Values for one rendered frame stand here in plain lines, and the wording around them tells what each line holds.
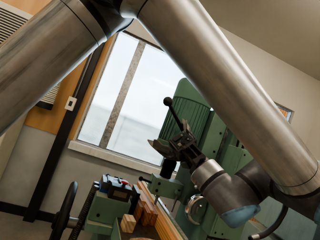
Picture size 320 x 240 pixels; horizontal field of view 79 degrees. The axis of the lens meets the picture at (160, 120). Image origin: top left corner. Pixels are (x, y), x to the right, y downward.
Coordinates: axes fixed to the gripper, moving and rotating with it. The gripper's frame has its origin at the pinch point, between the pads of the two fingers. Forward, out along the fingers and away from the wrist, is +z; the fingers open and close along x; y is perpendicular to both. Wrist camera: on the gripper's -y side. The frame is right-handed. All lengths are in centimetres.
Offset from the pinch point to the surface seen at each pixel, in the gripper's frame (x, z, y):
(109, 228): 34.2, -11.4, -17.9
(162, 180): 8.9, -6.5, -21.2
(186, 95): -16.0, 8.3, 0.7
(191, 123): -12.0, 0.2, -5.9
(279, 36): -192, 76, -72
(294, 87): -222, 49, -147
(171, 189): 7.5, -10.3, -25.7
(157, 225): 19.4, -18.7, -24.2
